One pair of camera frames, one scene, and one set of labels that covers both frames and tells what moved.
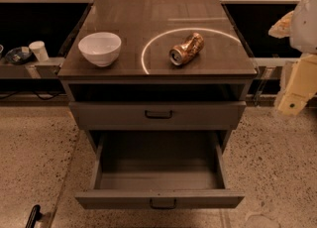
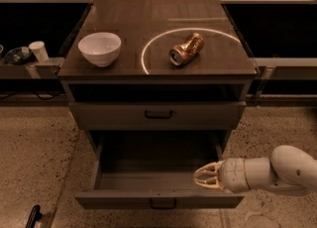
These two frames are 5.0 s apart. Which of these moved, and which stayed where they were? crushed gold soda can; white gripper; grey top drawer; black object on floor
Moved: white gripper
Stayed: grey top drawer; black object on floor; crushed gold soda can
